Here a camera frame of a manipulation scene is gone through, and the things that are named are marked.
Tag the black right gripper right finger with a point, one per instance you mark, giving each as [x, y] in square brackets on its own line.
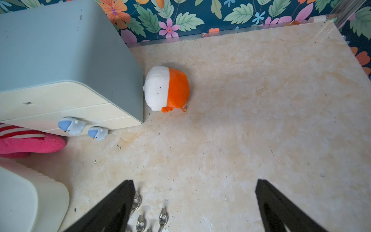
[279, 213]

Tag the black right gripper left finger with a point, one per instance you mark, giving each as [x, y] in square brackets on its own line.
[111, 214]

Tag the white storage tray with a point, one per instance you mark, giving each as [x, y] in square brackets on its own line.
[30, 201]

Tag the pale blue drawer box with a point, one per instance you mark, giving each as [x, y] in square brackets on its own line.
[67, 60]

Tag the blue white drawer knob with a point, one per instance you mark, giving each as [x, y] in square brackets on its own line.
[98, 133]

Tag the pink white plush toy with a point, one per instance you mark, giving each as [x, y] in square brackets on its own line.
[18, 142]

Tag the orange white plush ball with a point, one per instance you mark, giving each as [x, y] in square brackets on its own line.
[166, 89]

